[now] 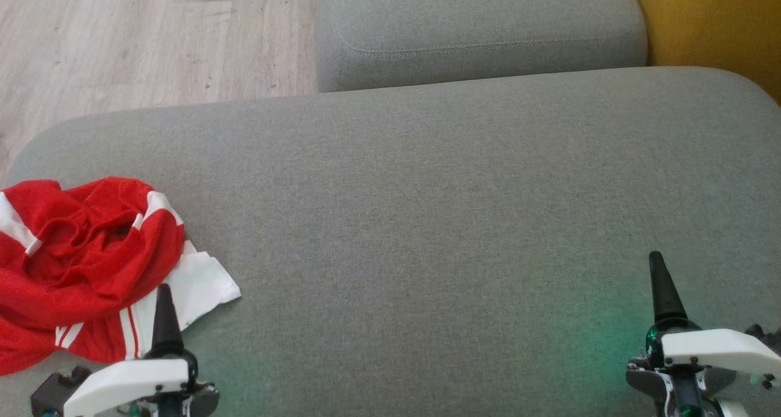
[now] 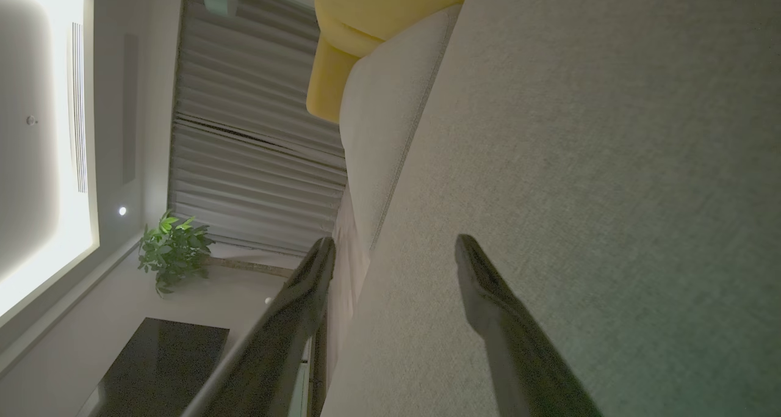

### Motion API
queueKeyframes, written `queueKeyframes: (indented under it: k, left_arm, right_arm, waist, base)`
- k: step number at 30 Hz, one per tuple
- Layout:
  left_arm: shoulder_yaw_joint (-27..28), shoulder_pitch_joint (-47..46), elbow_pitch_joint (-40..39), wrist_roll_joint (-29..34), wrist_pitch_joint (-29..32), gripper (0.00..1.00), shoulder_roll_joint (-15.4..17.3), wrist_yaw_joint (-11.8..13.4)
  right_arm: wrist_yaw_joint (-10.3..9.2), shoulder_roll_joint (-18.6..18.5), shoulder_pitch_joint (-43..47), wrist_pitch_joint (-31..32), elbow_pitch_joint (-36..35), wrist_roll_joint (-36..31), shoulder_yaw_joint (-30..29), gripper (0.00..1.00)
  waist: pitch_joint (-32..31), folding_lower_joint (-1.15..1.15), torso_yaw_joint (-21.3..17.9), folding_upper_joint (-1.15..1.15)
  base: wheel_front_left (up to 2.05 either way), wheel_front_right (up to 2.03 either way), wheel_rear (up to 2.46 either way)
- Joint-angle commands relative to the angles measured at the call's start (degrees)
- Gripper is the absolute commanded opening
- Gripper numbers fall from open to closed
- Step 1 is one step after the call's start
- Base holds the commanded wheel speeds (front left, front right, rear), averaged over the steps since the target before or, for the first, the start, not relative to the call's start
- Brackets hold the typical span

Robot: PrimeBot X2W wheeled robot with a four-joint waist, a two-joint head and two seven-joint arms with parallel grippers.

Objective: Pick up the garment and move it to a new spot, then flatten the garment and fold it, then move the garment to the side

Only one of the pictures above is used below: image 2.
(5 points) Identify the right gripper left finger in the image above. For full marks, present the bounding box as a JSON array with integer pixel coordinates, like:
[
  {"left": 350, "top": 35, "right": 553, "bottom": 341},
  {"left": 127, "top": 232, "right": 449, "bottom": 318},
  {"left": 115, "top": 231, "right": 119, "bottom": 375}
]
[{"left": 183, "top": 237, "right": 337, "bottom": 417}]

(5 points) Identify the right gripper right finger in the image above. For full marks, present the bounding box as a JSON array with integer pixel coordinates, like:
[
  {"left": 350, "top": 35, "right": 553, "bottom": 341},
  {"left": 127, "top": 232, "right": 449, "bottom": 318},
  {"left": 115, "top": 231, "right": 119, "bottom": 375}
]
[{"left": 455, "top": 234, "right": 602, "bottom": 417}]

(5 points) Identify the black flat television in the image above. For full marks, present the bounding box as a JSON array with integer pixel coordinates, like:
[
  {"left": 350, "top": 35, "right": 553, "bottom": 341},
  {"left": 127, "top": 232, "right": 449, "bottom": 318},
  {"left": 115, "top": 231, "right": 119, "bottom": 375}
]
[{"left": 95, "top": 317, "right": 231, "bottom": 417}]

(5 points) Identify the green leafy house plant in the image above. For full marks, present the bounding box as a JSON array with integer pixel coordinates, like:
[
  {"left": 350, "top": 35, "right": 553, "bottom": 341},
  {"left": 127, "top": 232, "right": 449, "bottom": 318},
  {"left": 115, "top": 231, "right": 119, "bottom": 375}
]
[{"left": 137, "top": 211, "right": 295, "bottom": 297}]

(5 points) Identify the large grey sofa seat cushion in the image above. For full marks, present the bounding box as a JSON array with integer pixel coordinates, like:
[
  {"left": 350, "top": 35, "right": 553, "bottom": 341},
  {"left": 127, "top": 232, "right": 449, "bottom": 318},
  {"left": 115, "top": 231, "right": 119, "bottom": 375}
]
[{"left": 320, "top": 0, "right": 781, "bottom": 417}]

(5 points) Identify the grey pleated curtain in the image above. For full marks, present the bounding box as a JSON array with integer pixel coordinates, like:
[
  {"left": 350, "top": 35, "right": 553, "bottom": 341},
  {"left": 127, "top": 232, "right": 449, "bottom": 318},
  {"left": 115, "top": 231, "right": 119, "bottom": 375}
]
[{"left": 168, "top": 0, "right": 348, "bottom": 257}]

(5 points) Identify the medium grey sofa seat cushion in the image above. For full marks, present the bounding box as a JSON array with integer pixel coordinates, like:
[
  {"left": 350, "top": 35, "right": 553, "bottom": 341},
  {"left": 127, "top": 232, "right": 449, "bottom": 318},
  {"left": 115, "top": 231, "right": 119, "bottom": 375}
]
[{"left": 339, "top": 5, "right": 462, "bottom": 251}]

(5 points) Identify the yellow sofa armrest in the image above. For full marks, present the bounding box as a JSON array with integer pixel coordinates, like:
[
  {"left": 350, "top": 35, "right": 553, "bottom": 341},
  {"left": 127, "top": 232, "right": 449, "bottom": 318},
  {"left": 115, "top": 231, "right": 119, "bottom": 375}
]
[{"left": 305, "top": 35, "right": 362, "bottom": 125}]

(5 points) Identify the long ceiling air vent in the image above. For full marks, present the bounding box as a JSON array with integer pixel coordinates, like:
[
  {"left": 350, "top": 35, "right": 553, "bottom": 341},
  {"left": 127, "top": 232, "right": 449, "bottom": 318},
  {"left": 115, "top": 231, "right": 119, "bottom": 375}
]
[{"left": 71, "top": 22, "right": 87, "bottom": 193}]

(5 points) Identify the yellow sofa backrest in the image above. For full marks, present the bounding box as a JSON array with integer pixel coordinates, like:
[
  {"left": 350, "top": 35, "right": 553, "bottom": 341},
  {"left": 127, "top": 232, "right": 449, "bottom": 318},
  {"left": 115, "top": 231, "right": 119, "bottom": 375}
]
[{"left": 312, "top": 0, "right": 473, "bottom": 59}]

